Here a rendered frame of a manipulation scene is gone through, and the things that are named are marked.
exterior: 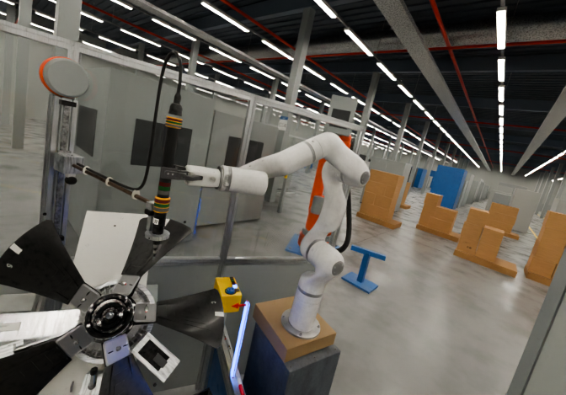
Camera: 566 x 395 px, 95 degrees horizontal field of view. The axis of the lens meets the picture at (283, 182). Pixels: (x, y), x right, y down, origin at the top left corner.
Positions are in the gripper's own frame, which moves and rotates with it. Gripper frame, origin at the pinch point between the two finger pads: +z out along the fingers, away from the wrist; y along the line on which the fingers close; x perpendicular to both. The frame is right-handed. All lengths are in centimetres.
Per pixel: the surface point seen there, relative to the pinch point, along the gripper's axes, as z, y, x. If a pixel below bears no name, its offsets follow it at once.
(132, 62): 20, 71, 37
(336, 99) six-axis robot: -251, 296, 104
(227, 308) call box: -35, 21, -65
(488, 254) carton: -721, 223, -138
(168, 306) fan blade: -6.8, 1.8, -47.1
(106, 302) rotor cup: 11.0, -2.6, -41.2
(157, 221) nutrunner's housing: 0.5, -1.9, -15.5
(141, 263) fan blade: 3.3, 8.2, -34.4
